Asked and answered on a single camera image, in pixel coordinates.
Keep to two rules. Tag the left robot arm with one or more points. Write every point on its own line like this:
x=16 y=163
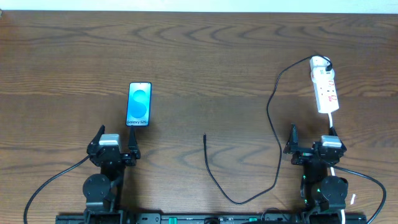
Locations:
x=103 y=190

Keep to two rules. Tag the blue Samsung Galaxy smartphone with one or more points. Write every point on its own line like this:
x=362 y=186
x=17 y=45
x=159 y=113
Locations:
x=138 y=104

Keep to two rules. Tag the white power strip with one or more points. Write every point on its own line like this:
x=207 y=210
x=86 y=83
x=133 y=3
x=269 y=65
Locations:
x=325 y=90

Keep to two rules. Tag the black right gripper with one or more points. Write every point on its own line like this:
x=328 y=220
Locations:
x=313 y=155

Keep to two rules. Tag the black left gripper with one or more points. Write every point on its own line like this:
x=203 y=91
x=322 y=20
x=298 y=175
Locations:
x=114 y=156

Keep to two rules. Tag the white USB charger plug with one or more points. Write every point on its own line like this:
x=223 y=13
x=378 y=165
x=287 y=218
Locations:
x=321 y=61

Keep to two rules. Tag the small white paper scrap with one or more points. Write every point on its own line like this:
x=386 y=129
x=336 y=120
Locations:
x=352 y=199

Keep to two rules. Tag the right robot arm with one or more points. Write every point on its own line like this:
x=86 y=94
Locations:
x=324 y=194

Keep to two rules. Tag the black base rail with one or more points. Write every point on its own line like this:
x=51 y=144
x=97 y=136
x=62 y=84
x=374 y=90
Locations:
x=156 y=218

